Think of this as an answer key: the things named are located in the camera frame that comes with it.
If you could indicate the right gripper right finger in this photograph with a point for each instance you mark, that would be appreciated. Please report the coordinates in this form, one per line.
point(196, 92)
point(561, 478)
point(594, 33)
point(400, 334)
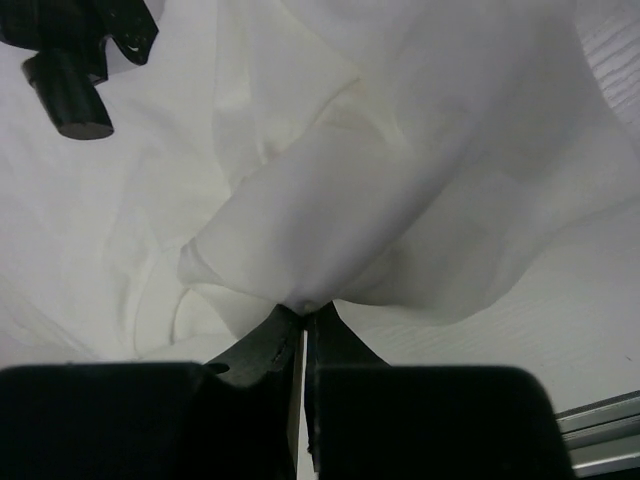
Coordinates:
point(330, 342)

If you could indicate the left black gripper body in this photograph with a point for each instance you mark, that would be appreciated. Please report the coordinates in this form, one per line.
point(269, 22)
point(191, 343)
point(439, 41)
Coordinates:
point(81, 28)

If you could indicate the aluminium mounting rail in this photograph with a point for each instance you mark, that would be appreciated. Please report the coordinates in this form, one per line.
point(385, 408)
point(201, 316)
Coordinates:
point(602, 438)

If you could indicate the white printed t-shirt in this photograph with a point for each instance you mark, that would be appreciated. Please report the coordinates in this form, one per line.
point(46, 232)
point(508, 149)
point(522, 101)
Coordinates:
point(417, 159)

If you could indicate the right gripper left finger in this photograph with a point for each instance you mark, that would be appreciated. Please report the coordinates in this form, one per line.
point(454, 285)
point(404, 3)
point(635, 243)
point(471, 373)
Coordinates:
point(265, 351)

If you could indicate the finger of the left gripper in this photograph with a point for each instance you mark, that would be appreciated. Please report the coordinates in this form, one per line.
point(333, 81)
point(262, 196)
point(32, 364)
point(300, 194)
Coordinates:
point(67, 94)

